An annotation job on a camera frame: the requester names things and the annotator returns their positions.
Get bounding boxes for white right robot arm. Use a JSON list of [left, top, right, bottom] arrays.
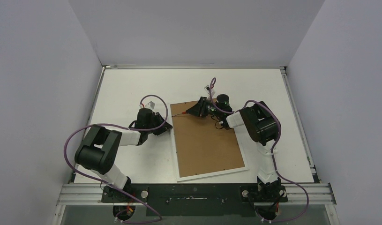
[[185, 94, 281, 201]]

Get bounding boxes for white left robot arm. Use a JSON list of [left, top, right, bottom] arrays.
[[75, 108, 173, 202]]

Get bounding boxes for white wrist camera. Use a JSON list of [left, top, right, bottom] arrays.
[[140, 101, 155, 111], [204, 85, 215, 98]]

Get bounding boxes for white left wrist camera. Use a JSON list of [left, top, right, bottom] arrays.
[[140, 101, 155, 111]]

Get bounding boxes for white picture frame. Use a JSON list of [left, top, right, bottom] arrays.
[[169, 98, 250, 183]]

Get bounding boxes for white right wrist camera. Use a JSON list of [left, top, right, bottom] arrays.
[[204, 85, 215, 98]]

